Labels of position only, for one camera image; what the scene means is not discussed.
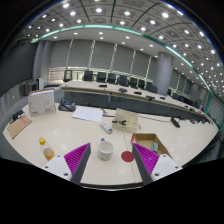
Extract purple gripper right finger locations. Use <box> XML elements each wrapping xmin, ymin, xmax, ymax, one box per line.
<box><xmin>132</xmin><ymin>143</ymin><xmax>182</xmax><ymax>185</ymax></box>

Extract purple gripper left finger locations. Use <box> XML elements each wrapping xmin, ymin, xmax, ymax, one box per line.
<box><xmin>42</xmin><ymin>143</ymin><xmax>91</xmax><ymax>185</ymax></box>

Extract open brown cardboard box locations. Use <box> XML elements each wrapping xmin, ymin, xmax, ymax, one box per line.
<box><xmin>131</xmin><ymin>133</ymin><xmax>169</xmax><ymax>155</ymax></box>

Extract red round coaster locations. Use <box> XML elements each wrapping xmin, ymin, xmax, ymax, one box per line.
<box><xmin>121</xmin><ymin>151</ymin><xmax>134</xmax><ymax>162</ymax></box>

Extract yellow capped juice bottle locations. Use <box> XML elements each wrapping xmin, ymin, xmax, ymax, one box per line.
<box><xmin>39</xmin><ymin>137</ymin><xmax>55</xmax><ymax>160</ymax></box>

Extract white ceramic cup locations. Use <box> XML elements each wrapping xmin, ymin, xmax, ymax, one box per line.
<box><xmin>98</xmin><ymin>141</ymin><xmax>114</xmax><ymax>161</ymax></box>

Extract black microphone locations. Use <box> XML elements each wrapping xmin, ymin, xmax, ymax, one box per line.
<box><xmin>170</xmin><ymin>117</ymin><xmax>180</xmax><ymax>128</ymax></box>

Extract white remote control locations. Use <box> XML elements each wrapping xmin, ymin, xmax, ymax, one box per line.
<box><xmin>100</xmin><ymin>122</ymin><xmax>113</xmax><ymax>134</ymax></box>

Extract beige flat cardboard box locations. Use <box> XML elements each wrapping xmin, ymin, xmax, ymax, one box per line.
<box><xmin>112</xmin><ymin>108</ymin><xmax>139</xmax><ymax>133</ymax></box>

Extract white paper sheets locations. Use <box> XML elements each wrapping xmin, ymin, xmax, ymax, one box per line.
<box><xmin>72</xmin><ymin>106</ymin><xmax>103</xmax><ymax>123</ymax></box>

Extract black desk telephone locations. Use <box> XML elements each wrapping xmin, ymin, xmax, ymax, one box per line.
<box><xmin>58</xmin><ymin>98</ymin><xmax>76</xmax><ymax>112</ymax></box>

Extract brown cardboard sheet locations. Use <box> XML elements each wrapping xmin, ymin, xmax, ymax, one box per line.
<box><xmin>8</xmin><ymin>116</ymin><xmax>32</xmax><ymax>139</ymax></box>

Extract white cardboard box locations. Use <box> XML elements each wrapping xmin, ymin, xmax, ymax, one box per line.
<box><xmin>28</xmin><ymin>88</ymin><xmax>56</xmax><ymax>117</ymax></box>

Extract long curved conference desk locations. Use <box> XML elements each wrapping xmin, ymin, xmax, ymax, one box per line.
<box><xmin>60</xmin><ymin>81</ymin><xmax>212</xmax><ymax>122</ymax></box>

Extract black office chair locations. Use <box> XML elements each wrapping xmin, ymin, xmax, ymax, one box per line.
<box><xmin>83</xmin><ymin>71</ymin><xmax>93</xmax><ymax>81</ymax></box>
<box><xmin>118</xmin><ymin>75</ymin><xmax>128</xmax><ymax>86</ymax></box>
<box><xmin>96</xmin><ymin>72</ymin><xmax>106</xmax><ymax>83</ymax></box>
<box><xmin>107</xmin><ymin>73</ymin><xmax>116</xmax><ymax>84</ymax></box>
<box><xmin>63</xmin><ymin>70</ymin><xmax>72</xmax><ymax>82</ymax></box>

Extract grey round pillar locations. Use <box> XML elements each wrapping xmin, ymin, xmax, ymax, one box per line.
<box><xmin>154</xmin><ymin>51</ymin><xmax>174</xmax><ymax>96</ymax></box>

